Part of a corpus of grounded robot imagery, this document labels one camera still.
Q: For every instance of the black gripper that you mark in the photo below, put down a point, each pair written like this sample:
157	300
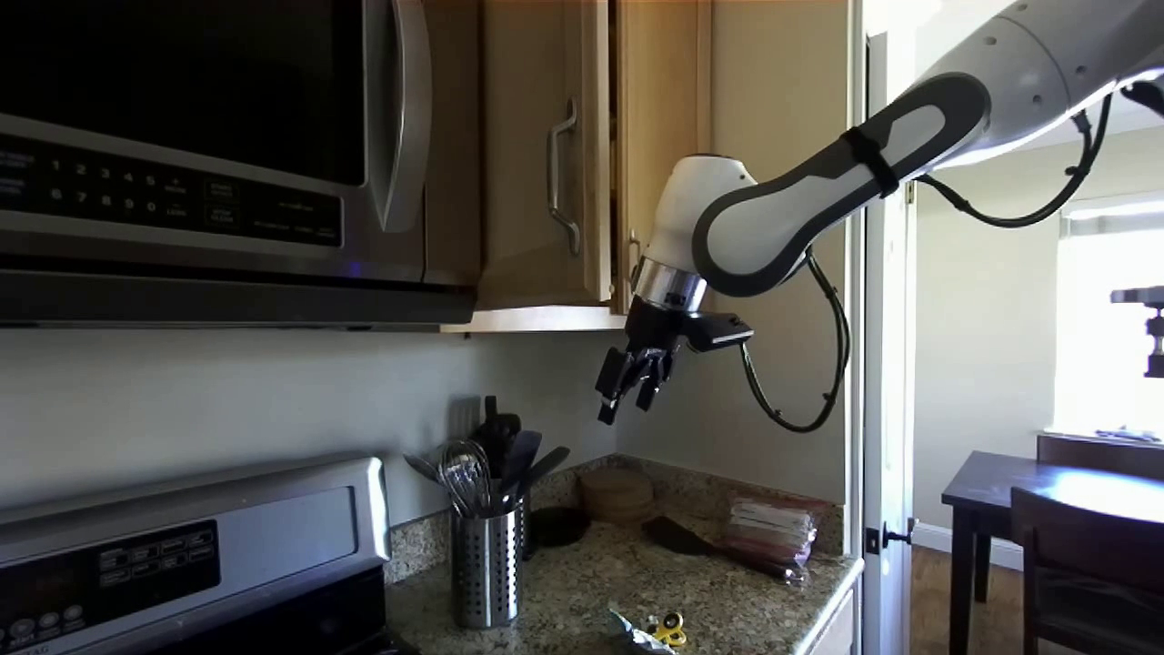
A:
651	339

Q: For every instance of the colourful printed snack bag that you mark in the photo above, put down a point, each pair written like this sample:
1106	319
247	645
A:
630	630

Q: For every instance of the wide wooden cupboard door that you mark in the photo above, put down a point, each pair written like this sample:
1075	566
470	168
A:
523	146

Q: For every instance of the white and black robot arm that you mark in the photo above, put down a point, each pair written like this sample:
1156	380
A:
777	220

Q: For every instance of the light wooden cupboard body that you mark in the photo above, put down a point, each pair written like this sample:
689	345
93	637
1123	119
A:
532	321

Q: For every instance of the narrow wooden cupboard door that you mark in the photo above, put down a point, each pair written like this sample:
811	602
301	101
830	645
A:
660	73

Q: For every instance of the brown round bowl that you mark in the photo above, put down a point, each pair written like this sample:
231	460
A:
620	494

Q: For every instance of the black spatula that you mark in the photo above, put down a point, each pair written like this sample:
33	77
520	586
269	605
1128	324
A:
548	464

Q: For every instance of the black spoon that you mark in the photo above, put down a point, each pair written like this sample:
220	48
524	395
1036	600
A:
523	458

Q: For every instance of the tall black turner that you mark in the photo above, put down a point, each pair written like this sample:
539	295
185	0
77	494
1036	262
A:
498	431

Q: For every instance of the perforated steel utensil holder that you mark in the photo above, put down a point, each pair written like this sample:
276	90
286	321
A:
486	571
524	533

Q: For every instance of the metal whisk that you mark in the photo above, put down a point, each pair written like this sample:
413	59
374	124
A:
464	477

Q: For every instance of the clear plastic bread bag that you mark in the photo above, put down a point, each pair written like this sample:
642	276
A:
774	539

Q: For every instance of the grey metal turner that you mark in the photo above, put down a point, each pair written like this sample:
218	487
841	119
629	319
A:
426	467

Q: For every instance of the white door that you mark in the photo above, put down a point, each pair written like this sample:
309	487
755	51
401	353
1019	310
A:
888	460

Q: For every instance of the black door lever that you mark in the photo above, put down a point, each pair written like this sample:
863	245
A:
886	537

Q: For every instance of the dark wooden dining table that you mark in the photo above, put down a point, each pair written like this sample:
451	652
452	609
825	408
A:
984	487

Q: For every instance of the dark wooden chair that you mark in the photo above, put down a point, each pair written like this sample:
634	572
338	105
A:
1094	571
1098	458

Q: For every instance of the stainless steel stove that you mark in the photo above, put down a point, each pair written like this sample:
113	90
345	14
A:
185	548

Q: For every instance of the bright window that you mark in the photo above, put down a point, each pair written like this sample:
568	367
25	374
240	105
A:
1110	315

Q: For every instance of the stainless steel microwave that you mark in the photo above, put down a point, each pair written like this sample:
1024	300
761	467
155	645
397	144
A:
185	146

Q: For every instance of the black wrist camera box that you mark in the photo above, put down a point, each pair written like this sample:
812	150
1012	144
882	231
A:
718	334

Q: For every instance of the black camera on stand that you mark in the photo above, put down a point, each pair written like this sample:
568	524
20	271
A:
1151	328

